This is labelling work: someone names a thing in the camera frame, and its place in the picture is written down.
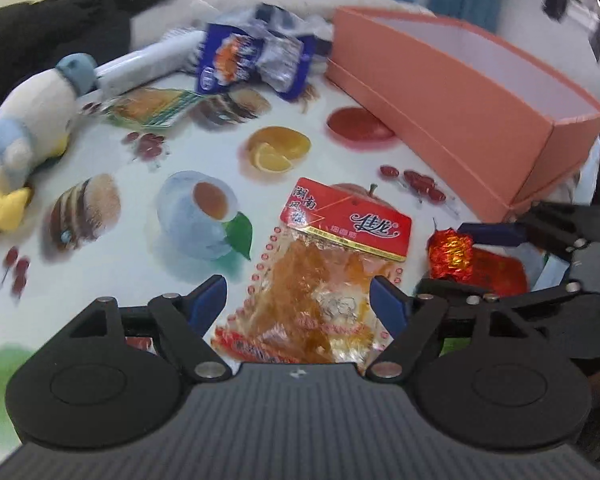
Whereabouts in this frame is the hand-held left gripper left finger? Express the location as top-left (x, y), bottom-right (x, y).
top-left (67, 275), bottom-right (229, 382)

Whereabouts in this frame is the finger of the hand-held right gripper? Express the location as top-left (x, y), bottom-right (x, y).
top-left (458, 202), bottom-right (595, 261)
top-left (415, 280), bottom-right (582, 307)

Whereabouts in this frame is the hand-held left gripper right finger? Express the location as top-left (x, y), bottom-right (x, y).
top-left (365, 276), bottom-right (531, 381)

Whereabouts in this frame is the red gold foil candy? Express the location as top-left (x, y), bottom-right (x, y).
top-left (426, 227), bottom-right (475, 282)

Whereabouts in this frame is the orange snack packet red label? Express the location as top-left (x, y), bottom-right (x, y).
top-left (211, 177), bottom-right (414, 367)

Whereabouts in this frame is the pink cardboard box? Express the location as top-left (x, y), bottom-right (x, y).
top-left (327, 6), bottom-right (600, 206)

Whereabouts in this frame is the red foil snack packet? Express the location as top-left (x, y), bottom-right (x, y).
top-left (467, 251), bottom-right (529, 297)

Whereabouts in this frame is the pink box lid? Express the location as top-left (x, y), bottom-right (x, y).
top-left (324, 57), bottom-right (583, 224)

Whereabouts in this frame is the fruit print plastic mat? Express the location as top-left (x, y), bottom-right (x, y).
top-left (0, 25), bottom-right (600, 461)

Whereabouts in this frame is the green striped snack packet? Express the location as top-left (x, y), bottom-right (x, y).
top-left (102, 87), bottom-right (207, 129)

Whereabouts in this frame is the blue snack bag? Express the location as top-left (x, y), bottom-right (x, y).
top-left (195, 22), bottom-right (263, 97)

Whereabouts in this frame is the white roll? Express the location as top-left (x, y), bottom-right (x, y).
top-left (94, 30), bottom-right (207, 97)

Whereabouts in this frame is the silver blue snack packet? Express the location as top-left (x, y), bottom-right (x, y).
top-left (252, 2), bottom-right (333, 102)

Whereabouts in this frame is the plush penguin toy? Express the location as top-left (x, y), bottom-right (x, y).
top-left (0, 52), bottom-right (99, 234)

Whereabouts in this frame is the grey blanket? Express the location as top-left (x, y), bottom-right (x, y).
top-left (130, 0), bottom-right (381, 41)

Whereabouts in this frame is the black jacket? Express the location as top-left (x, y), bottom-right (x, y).
top-left (0, 0), bottom-right (177, 123)

